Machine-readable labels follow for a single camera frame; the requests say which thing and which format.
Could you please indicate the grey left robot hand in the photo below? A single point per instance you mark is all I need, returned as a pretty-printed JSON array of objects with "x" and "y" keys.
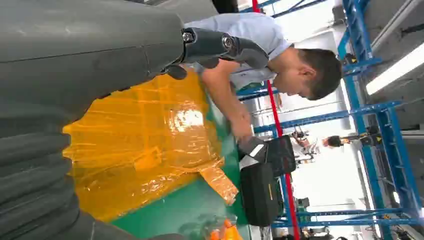
[{"x": 82, "y": 43}]

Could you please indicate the orange drink bottle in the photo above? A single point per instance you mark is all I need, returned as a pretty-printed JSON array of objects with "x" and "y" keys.
[{"x": 232, "y": 233}]

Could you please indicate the yellow plastic sheet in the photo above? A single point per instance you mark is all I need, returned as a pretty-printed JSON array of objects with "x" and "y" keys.
[{"x": 132, "y": 132}]

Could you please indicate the person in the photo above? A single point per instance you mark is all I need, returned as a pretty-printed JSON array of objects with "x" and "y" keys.
[{"x": 251, "y": 30}]

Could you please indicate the dark laptop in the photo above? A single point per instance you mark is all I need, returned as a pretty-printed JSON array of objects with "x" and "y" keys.
[{"x": 281, "y": 155}]

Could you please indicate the black carry case yellow label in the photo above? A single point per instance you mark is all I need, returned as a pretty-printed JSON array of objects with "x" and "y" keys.
[{"x": 258, "y": 195}]

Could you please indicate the red pole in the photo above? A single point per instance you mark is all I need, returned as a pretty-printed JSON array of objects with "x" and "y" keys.
[{"x": 290, "y": 205}]

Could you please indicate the black suspended machine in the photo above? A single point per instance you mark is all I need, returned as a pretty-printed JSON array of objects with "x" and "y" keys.
[{"x": 334, "y": 141}]

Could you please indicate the white strip light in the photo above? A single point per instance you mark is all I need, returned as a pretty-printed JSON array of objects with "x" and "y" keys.
[{"x": 397, "y": 69}]

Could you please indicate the blue steel gantry frame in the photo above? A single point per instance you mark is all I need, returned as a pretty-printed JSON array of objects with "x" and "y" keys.
[{"x": 331, "y": 116}]

